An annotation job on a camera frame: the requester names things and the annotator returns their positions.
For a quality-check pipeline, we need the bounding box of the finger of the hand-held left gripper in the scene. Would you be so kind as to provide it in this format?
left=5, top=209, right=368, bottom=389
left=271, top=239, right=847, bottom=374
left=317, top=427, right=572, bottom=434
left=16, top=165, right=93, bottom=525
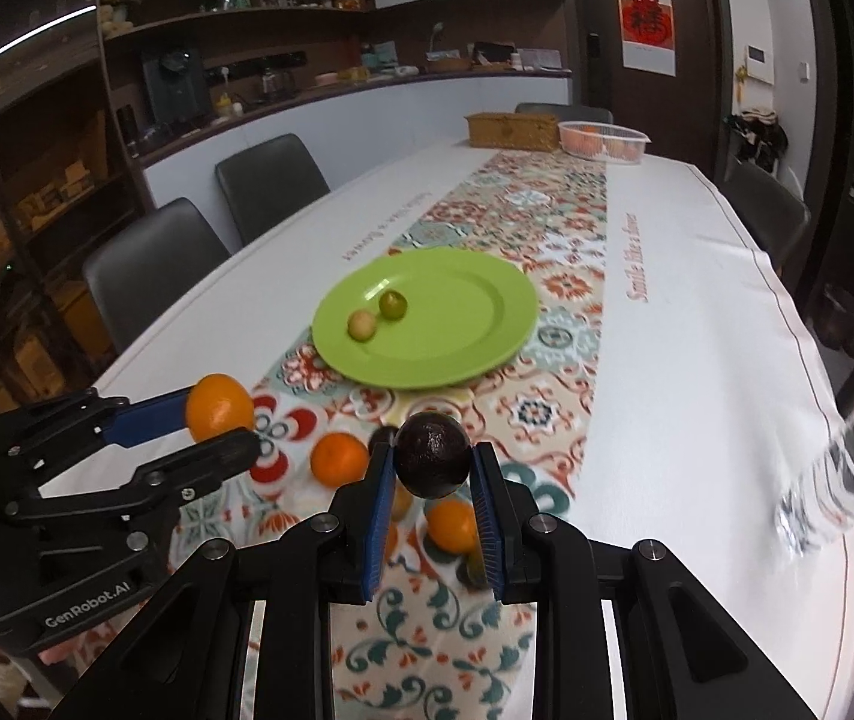
left=0, top=386, right=196, bottom=467
left=5, top=427, right=264, bottom=535

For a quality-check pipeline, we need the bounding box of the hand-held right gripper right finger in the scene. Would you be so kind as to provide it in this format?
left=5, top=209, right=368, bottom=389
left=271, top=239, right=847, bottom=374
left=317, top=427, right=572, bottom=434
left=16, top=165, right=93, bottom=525
left=470, top=442, right=818, bottom=720

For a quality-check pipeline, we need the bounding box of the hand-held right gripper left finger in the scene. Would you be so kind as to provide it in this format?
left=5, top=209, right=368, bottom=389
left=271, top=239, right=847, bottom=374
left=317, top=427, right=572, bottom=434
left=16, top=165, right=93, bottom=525
left=44, top=441, right=398, bottom=720

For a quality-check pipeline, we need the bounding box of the orange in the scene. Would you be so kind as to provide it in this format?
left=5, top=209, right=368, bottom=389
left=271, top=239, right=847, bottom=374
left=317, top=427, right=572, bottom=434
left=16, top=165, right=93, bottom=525
left=185, top=373, right=255, bottom=442
left=311, top=433, right=370, bottom=486
left=427, top=500, right=479, bottom=554
left=383, top=481, right=417, bottom=563

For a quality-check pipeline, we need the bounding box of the dark purple passion fruit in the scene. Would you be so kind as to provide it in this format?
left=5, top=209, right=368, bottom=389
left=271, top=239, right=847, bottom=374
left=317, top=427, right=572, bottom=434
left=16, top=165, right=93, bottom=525
left=395, top=414, right=471, bottom=500

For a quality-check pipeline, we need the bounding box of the green plastic plate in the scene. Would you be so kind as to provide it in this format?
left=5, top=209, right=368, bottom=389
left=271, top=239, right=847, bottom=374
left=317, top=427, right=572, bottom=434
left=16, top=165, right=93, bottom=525
left=312, top=247, right=539, bottom=391

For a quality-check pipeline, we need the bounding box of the dark grey chair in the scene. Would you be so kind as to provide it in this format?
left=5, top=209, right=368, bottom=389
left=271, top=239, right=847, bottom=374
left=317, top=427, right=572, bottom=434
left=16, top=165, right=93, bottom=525
left=215, top=133, right=332, bottom=247
left=723, top=161, right=812, bottom=271
left=515, top=102, right=614, bottom=125
left=82, top=197, right=231, bottom=357

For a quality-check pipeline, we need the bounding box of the patterned table runner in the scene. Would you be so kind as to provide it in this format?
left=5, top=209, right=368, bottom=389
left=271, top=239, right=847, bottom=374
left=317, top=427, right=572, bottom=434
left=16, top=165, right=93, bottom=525
left=172, top=148, right=612, bottom=720

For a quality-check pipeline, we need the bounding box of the black coffee machine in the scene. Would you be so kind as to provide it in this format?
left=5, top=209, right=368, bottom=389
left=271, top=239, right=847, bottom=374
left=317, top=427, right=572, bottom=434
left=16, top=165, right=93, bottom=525
left=143, top=49, right=212, bottom=125

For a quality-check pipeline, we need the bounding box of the clear plastic water bottle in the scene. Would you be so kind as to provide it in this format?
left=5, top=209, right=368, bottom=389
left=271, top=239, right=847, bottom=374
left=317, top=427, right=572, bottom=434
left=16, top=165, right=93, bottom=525
left=775, top=345, right=854, bottom=557

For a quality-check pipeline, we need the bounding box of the white plastic basket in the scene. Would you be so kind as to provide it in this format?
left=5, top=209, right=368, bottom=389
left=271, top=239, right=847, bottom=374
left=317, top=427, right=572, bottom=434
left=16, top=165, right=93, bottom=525
left=558, top=121, right=651, bottom=164

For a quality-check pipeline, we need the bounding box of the woven wicker box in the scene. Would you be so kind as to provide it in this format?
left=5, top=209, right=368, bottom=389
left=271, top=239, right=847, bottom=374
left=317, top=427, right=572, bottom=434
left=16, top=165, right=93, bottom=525
left=466, top=112, right=559, bottom=149

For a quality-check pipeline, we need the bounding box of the dark brown door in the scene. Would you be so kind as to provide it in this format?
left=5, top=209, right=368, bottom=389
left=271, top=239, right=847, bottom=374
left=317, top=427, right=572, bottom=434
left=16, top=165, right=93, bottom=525
left=596, top=0, right=722, bottom=175

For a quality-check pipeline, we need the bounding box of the shoe rack with bags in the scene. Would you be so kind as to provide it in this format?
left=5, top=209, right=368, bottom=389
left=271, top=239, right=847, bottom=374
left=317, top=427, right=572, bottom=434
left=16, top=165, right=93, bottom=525
left=727, top=111, right=788, bottom=173

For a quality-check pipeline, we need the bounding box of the red and white wall poster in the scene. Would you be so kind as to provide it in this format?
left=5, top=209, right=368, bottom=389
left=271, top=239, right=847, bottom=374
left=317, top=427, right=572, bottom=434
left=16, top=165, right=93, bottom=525
left=617, top=0, right=677, bottom=76

